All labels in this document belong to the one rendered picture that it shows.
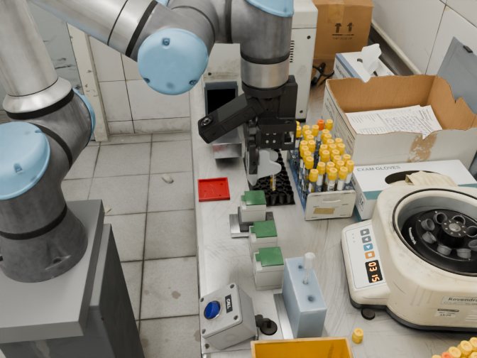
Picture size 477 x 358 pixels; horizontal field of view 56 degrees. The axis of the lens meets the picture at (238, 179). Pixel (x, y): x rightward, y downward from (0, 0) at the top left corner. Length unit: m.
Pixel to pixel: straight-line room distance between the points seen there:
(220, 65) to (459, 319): 0.74
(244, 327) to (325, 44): 1.09
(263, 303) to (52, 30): 1.99
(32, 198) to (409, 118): 0.87
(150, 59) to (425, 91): 0.86
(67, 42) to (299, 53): 1.60
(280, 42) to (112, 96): 2.09
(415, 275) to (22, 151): 0.61
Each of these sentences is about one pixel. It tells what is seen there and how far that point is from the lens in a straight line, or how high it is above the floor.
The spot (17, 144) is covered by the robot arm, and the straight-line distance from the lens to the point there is 0.75.
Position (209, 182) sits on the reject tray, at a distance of 1.02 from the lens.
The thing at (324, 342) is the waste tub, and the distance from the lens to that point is 0.67.
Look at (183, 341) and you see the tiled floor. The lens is 1.79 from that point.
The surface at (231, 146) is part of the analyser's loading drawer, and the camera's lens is 1.05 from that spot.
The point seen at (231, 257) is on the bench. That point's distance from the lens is 0.87.
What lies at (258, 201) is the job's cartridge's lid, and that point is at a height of 0.96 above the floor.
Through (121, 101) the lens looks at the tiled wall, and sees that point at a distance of 2.71.
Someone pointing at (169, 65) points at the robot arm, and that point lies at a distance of 0.53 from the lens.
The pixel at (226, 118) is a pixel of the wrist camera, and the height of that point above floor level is 1.15.
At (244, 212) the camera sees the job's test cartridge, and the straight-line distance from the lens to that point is 0.86.
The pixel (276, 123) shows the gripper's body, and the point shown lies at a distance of 0.73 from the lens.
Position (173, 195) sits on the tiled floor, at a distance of 2.33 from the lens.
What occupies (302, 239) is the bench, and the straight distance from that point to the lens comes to 0.91.
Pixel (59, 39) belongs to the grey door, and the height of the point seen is 0.63.
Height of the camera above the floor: 1.53
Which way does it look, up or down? 40 degrees down
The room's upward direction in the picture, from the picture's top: straight up
